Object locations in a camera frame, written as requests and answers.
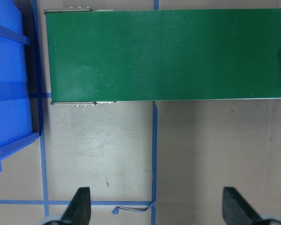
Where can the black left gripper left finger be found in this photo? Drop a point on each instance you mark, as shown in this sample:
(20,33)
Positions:
(79,210)

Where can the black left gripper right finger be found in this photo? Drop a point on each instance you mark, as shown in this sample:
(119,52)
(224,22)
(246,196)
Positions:
(236,210)

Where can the blue left plastic bin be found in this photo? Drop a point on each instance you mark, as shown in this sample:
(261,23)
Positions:
(16,131)

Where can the green conveyor belt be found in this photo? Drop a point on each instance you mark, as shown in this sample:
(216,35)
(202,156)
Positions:
(163,55)

